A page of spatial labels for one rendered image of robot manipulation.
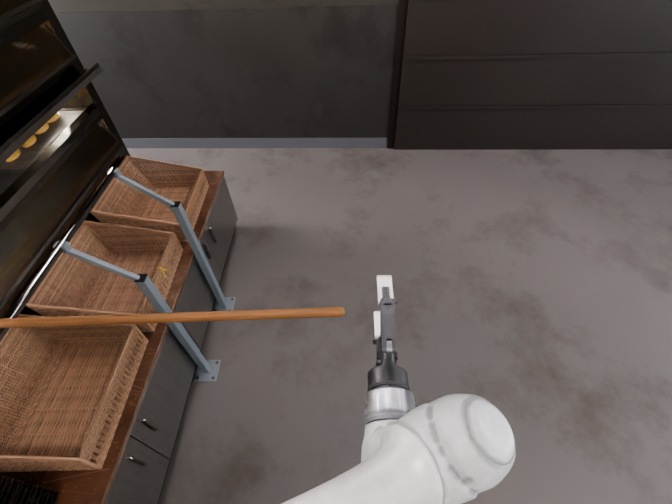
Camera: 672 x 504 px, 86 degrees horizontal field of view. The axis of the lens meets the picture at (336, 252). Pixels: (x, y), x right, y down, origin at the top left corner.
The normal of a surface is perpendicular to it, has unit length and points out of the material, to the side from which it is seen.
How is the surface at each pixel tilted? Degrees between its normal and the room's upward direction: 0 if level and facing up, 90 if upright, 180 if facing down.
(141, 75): 90
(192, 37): 90
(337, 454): 0
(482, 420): 35
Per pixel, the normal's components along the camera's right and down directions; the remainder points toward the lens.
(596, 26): -0.05, 0.75
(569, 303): -0.04, -0.66
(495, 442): 0.51, -0.66
